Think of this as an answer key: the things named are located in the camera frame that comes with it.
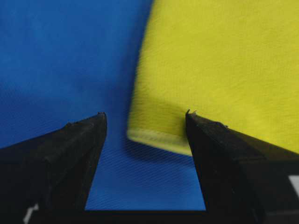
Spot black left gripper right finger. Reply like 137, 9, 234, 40
185, 112, 299, 224

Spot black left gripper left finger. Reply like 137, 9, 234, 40
0, 112, 107, 224

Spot yellow-green square towel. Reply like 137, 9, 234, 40
127, 0, 299, 155

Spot blue table cloth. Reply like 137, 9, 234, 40
0, 0, 205, 210

